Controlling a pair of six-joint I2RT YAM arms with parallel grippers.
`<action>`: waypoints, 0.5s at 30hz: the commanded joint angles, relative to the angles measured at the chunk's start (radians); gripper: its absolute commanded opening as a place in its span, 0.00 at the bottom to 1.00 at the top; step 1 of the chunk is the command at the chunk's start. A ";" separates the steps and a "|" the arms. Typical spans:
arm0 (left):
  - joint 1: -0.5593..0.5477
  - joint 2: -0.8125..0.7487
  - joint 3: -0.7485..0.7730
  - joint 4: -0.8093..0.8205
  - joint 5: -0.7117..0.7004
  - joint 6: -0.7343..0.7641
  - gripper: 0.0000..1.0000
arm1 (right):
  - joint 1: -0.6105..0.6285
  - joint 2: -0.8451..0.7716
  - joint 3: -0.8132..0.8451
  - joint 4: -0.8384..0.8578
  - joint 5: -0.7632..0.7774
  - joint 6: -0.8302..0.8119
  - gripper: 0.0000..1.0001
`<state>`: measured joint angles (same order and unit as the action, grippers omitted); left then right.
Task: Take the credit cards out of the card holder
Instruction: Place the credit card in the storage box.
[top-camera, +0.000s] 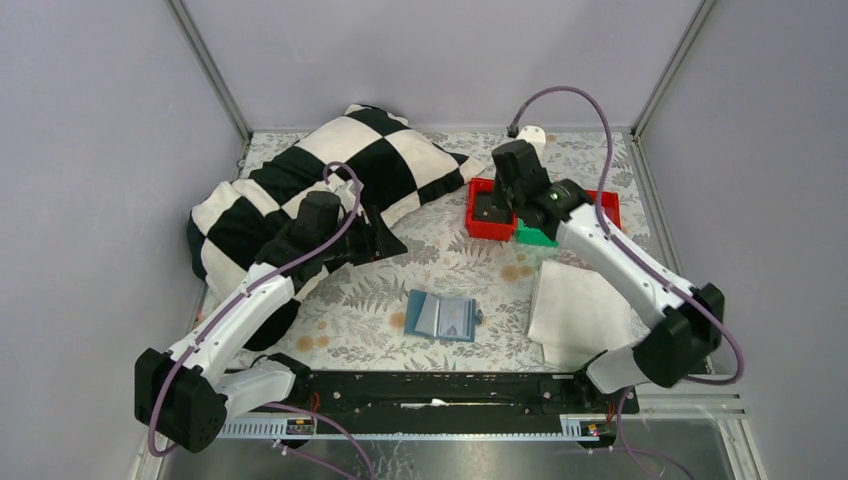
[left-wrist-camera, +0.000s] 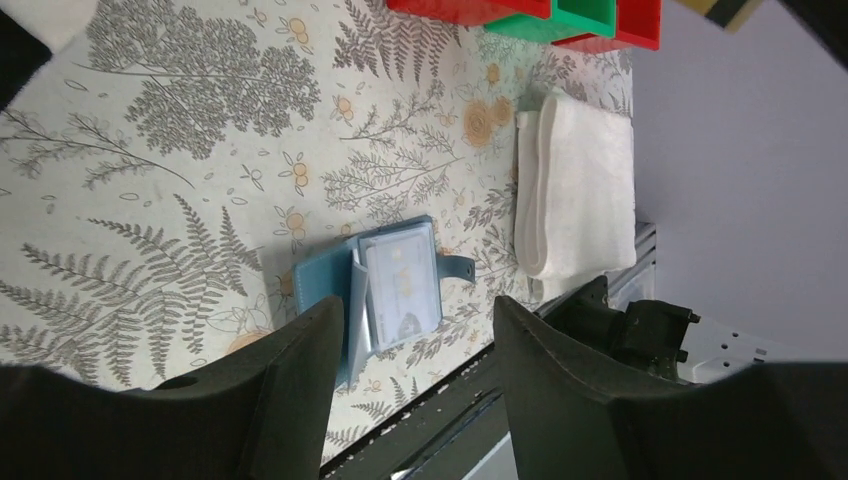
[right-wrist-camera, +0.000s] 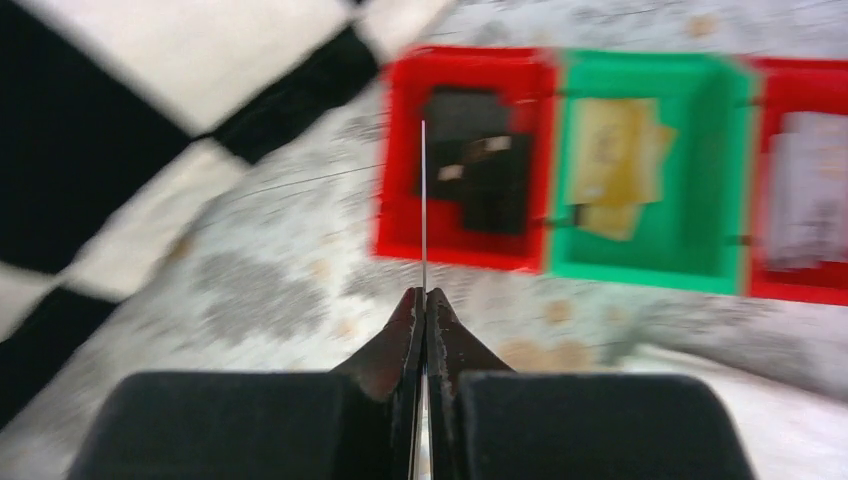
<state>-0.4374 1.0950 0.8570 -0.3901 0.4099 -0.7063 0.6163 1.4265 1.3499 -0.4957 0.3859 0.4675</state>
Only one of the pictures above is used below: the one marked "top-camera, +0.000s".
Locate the left red plastic bin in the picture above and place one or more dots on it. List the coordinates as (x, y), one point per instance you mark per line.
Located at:
(482, 230)

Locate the red plastic bin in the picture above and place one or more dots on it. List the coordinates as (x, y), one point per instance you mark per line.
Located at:
(482, 230)
(609, 201)

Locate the black white checkered pillow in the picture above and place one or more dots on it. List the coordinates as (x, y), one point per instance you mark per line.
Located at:
(366, 157)

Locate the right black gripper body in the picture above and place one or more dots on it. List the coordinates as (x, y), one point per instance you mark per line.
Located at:
(505, 196)

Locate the white folded towel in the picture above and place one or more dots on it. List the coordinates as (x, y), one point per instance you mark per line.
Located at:
(575, 314)

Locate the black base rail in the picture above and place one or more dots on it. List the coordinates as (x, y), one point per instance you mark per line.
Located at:
(453, 403)

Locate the green plastic bin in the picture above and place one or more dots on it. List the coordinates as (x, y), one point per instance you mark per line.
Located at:
(532, 236)

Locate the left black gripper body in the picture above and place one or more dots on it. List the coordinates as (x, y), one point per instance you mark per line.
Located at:
(355, 245)

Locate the blue card holder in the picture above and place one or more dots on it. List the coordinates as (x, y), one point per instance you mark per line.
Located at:
(442, 317)

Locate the black cards in bin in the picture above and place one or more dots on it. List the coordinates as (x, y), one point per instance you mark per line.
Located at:
(486, 210)

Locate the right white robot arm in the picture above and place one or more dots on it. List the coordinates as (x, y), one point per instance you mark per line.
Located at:
(684, 321)

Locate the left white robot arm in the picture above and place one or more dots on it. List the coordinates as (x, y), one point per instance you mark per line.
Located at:
(185, 392)

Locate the right red plastic bin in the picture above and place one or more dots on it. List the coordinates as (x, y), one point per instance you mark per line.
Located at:
(609, 201)

